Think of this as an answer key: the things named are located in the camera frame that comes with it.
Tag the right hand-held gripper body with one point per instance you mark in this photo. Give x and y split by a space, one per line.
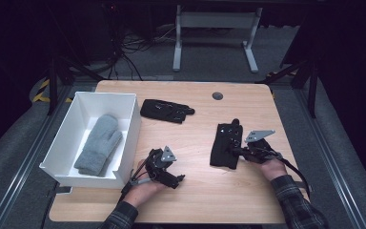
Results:
260 152

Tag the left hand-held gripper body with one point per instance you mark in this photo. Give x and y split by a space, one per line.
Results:
158 168

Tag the black glove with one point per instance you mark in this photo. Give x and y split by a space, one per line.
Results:
224 146
165 109

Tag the plain grey mitten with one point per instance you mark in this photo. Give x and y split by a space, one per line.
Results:
100 143

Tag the white box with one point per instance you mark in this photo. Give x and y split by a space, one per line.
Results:
63 152

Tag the person's right hand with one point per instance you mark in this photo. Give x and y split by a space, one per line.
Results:
274 170

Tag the person's left hand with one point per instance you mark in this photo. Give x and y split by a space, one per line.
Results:
143 192

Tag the grey round table grommet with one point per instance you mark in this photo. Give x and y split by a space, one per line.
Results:
217 95

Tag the black metal stand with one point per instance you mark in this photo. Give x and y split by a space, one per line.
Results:
53 86
311 89

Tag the yellow black hazard tape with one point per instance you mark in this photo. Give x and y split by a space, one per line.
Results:
41 93

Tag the aluminium floor rail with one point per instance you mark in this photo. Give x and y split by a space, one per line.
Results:
28 159
330 162

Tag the white metal desk frame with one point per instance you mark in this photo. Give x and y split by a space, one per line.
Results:
216 20

